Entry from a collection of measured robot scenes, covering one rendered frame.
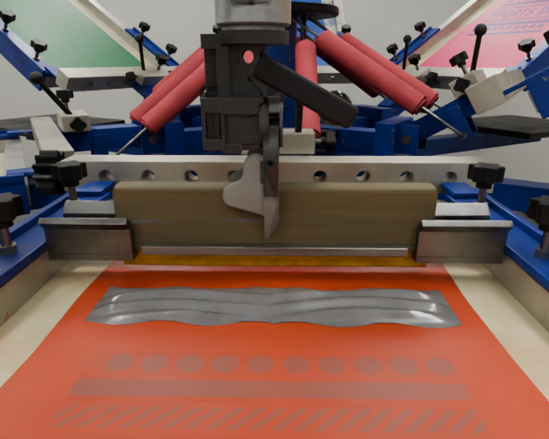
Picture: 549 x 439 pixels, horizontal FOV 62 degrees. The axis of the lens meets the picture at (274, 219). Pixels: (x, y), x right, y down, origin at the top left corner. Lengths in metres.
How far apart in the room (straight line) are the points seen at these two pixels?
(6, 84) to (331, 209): 4.98
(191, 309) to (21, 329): 0.16
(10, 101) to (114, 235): 4.87
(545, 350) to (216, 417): 0.28
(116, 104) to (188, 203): 4.42
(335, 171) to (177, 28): 4.08
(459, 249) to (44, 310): 0.44
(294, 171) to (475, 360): 0.41
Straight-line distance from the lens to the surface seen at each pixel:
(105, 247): 0.54
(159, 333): 0.44
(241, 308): 0.45
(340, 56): 1.15
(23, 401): 0.40
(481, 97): 0.87
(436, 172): 0.76
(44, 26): 1.96
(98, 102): 4.97
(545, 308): 0.50
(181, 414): 0.35
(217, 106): 0.46
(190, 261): 0.55
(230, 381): 0.38
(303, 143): 0.76
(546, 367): 0.45
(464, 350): 0.44
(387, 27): 4.72
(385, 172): 0.73
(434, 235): 0.52
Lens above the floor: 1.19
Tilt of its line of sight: 19 degrees down
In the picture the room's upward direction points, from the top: straight up
